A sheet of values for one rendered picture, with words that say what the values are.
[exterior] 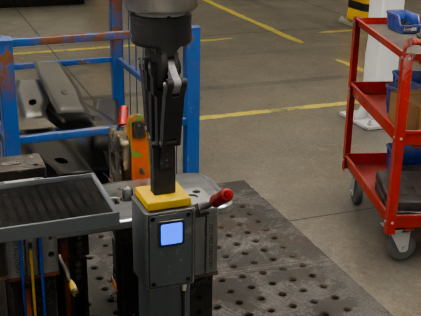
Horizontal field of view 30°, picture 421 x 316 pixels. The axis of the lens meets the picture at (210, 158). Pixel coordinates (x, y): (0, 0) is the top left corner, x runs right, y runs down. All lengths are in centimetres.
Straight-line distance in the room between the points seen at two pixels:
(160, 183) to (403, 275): 237
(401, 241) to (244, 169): 120
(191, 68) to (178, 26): 226
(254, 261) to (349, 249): 167
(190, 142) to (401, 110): 87
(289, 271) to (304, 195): 219
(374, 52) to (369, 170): 134
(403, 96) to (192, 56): 84
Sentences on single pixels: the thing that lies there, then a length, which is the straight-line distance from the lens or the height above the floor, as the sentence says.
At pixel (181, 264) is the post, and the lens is 106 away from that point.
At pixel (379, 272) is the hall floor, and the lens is 332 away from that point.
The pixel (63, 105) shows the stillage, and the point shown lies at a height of 59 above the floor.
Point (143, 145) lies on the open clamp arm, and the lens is 152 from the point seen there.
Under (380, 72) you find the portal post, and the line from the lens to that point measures 506.
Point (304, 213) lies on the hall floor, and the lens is 378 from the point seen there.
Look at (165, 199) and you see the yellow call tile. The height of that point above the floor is 115.
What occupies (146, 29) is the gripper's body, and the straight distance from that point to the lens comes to 94.
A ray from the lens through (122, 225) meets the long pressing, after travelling 132.
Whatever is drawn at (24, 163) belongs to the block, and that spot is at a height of 103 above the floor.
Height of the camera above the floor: 156
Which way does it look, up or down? 21 degrees down
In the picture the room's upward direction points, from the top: 1 degrees clockwise
